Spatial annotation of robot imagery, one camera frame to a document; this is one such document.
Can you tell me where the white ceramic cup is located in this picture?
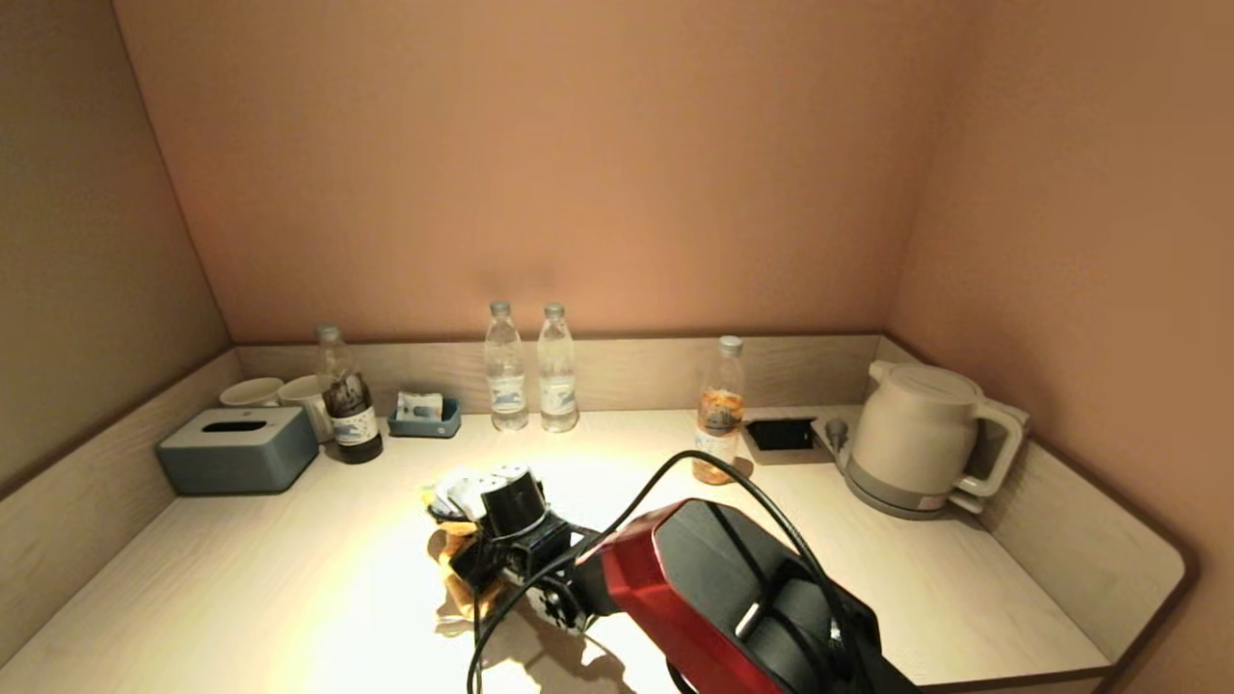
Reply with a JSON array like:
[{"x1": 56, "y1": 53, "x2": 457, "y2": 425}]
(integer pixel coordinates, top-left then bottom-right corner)
[
  {"x1": 278, "y1": 375, "x2": 334, "y2": 442},
  {"x1": 219, "y1": 377, "x2": 285, "y2": 409}
]

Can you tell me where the clear water bottle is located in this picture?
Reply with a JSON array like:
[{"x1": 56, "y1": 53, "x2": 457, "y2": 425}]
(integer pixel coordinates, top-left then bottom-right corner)
[
  {"x1": 536, "y1": 303, "x2": 579, "y2": 433},
  {"x1": 484, "y1": 301, "x2": 529, "y2": 432}
]

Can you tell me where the black wrist camera white mount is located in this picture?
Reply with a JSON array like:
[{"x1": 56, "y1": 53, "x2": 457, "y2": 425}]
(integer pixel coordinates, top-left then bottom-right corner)
[{"x1": 429, "y1": 465, "x2": 550, "y2": 541}]

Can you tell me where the blue-grey tissue box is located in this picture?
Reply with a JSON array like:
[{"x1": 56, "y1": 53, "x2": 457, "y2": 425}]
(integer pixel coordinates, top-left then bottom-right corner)
[{"x1": 156, "y1": 407, "x2": 320, "y2": 496}]

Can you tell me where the small blue tray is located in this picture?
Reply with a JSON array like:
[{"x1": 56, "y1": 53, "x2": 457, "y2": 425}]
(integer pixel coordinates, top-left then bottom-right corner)
[{"x1": 388, "y1": 397, "x2": 462, "y2": 440}]

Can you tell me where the orange microfibre cloth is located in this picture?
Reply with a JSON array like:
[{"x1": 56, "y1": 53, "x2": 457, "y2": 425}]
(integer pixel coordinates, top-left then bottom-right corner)
[{"x1": 421, "y1": 487, "x2": 512, "y2": 637}]

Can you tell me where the grey kettle base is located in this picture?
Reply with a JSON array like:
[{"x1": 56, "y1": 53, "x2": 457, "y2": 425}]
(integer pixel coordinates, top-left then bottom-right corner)
[{"x1": 837, "y1": 449, "x2": 986, "y2": 521}]

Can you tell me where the bottle with amber drink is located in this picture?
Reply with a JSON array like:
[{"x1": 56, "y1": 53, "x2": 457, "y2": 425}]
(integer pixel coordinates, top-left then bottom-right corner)
[{"x1": 692, "y1": 335, "x2": 745, "y2": 486}]

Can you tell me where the bottle with dark drink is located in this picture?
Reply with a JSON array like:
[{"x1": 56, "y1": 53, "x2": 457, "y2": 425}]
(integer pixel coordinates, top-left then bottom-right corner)
[{"x1": 316, "y1": 325, "x2": 384, "y2": 465}]

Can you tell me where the raised wooden desk rim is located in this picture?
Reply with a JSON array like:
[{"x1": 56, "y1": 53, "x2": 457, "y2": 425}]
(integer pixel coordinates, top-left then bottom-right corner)
[{"x1": 0, "y1": 334, "x2": 1201, "y2": 694}]

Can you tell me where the black recessed power socket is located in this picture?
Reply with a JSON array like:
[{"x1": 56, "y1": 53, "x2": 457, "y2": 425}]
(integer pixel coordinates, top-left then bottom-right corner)
[{"x1": 745, "y1": 417, "x2": 818, "y2": 454}]

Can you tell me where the long black cable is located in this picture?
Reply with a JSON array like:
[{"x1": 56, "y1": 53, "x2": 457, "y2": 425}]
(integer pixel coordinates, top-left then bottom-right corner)
[{"x1": 468, "y1": 450, "x2": 869, "y2": 694}]

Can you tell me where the beige electric kettle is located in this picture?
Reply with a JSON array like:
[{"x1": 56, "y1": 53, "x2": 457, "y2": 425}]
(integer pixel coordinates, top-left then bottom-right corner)
[{"x1": 848, "y1": 360, "x2": 1026, "y2": 502}]

